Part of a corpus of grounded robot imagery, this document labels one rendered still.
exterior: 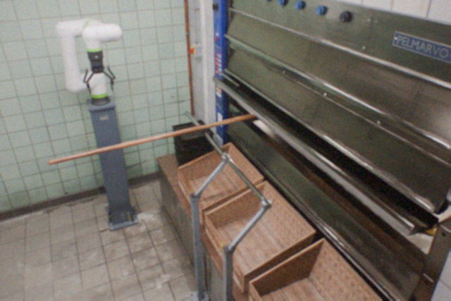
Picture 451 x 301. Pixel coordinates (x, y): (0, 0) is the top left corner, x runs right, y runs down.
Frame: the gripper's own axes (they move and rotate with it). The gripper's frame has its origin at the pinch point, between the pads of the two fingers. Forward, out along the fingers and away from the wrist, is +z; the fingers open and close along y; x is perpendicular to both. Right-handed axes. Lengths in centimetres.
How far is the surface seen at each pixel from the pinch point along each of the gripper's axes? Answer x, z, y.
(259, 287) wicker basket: 116, 83, -55
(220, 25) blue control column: -17, -31, -91
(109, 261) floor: -5, 149, 15
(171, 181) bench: -10, 90, -43
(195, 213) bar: 63, 66, -38
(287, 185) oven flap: 78, 52, -95
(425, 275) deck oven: 173, 36, -98
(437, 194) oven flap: 168, -2, -96
